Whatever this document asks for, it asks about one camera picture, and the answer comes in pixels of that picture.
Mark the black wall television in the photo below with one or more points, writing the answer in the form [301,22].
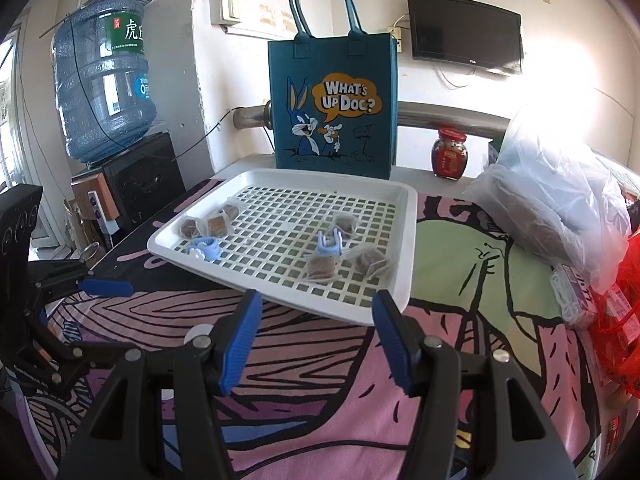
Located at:
[465,30]

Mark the metal bed rail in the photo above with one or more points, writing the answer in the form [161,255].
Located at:
[450,114]

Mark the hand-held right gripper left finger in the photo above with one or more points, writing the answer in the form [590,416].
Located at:
[242,340]

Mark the light blue clip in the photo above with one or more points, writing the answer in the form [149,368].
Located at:
[327,246]

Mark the grey wall switch box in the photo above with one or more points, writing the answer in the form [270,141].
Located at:
[225,10]

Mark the round clear container white lid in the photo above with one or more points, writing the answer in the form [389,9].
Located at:
[197,332]

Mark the red plastic bag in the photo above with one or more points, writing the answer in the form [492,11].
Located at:
[625,310]

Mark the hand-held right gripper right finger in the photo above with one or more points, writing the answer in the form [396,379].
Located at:
[395,345]

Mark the white wall outlet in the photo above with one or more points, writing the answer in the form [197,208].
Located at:
[396,40]

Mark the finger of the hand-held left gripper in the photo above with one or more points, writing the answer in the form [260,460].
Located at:
[107,288]
[90,355]

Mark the white perforated plastic tray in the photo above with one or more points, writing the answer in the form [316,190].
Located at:
[407,260]

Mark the blue water jug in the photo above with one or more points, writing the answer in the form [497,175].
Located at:
[100,85]

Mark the blue clip with white flower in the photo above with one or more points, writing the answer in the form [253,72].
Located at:
[202,250]

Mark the black water dispenser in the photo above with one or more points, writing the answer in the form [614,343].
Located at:
[145,180]

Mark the green box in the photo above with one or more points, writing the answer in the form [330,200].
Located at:
[492,152]

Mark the red sauce jar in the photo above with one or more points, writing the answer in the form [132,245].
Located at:
[450,157]

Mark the clear plastic bag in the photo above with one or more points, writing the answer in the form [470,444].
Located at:
[550,195]

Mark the white blister pack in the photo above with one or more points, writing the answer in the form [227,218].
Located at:
[575,292]

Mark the blue cartoon tote bag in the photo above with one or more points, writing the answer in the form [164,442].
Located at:
[340,145]

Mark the brown snack packet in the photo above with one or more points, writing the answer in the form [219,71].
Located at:
[372,261]
[320,266]
[231,208]
[345,224]
[190,228]
[216,225]

